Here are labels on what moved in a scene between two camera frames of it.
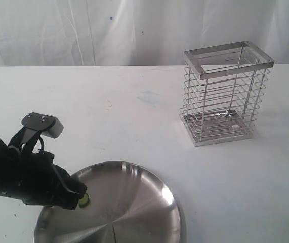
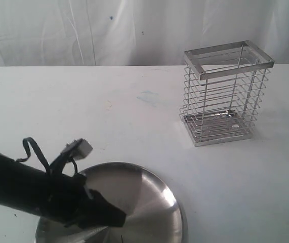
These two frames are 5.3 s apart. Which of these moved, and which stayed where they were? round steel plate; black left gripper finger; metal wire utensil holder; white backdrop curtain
Moved: black left gripper finger
Stayed: round steel plate; white backdrop curtain; metal wire utensil holder
